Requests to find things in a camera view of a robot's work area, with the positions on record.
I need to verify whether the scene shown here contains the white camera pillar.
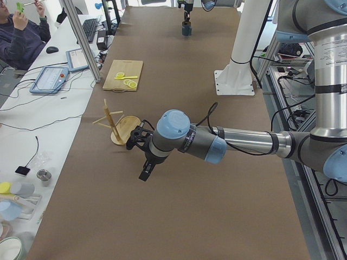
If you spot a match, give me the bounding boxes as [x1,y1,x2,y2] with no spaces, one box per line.
[214,0,272,96]

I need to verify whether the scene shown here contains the grey cup on rack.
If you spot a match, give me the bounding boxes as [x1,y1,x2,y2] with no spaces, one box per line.
[10,182,35,198]

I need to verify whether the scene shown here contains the yellow cup on rack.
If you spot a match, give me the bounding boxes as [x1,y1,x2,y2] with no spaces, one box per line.
[0,182,12,194]

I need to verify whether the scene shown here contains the seated person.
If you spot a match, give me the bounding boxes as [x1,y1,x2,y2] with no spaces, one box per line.
[1,1,51,70]

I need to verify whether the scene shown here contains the wooden cutting board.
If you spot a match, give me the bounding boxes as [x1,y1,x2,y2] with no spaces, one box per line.
[102,60,144,92]

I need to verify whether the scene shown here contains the black computer mouse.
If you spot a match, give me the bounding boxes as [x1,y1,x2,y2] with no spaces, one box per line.
[46,46,59,54]

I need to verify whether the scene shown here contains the aluminium frame post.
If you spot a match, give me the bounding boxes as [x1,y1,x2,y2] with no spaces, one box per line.
[61,0,101,83]

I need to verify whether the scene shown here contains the green rimmed bowl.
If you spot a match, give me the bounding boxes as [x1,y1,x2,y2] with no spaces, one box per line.
[1,237,26,260]

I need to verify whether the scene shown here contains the small steel cup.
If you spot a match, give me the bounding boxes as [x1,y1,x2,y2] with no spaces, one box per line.
[36,169,52,187]

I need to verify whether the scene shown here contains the wooden mug rack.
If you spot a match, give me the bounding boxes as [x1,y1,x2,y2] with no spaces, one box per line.
[93,99,141,146]

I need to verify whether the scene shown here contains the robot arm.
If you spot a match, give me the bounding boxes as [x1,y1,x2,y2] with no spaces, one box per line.
[177,0,216,25]
[127,1,346,182]

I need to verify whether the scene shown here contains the dark blue mug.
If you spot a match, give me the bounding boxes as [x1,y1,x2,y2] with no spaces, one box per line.
[182,22,192,36]

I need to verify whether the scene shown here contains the near teach pendant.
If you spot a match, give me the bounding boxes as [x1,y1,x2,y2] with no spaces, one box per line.
[29,66,69,94]

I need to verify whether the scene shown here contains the black power adapter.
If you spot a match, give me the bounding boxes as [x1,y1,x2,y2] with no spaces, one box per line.
[97,30,108,50]

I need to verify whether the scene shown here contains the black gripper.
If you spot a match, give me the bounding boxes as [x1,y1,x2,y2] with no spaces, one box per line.
[183,2,192,25]
[139,151,165,181]

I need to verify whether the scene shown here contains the light blue cup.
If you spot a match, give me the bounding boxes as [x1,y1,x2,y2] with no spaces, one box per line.
[1,200,22,221]

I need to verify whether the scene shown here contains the teach pendant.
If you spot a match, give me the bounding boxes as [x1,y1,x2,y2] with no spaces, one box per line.
[66,48,88,73]
[29,66,69,94]

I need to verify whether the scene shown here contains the black keyboard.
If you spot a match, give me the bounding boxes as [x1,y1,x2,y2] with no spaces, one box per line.
[82,18,98,43]

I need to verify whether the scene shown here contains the small black pad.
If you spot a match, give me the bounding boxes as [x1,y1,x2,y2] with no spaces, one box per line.
[15,166,30,176]

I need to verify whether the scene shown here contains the far teach pendant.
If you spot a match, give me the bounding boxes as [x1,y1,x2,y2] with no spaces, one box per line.
[66,48,88,73]

